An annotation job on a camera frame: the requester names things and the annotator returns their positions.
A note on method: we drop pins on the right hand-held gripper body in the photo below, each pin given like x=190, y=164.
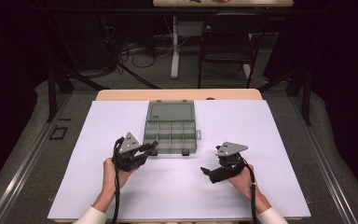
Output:
x=230, y=148

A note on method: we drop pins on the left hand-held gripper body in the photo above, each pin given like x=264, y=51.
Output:
x=129, y=144

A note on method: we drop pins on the grey plastic compartment box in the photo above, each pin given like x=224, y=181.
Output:
x=171, y=133

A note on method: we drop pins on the person's right hand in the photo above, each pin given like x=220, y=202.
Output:
x=245, y=182

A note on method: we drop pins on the person's left hand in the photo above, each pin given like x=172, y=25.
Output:
x=110, y=177

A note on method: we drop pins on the white table board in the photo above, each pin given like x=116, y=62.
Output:
x=183, y=193

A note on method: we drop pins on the black metal stand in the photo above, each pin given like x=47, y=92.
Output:
x=52, y=93
x=306, y=99

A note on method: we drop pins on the black folding chair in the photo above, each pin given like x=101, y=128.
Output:
x=227, y=46

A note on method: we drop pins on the wooden desk with white legs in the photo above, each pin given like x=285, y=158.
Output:
x=175, y=46

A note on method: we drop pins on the grey box under desk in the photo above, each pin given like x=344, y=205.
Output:
x=190, y=28

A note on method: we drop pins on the metal floor rail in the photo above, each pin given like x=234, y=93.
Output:
x=323, y=168
x=24, y=168

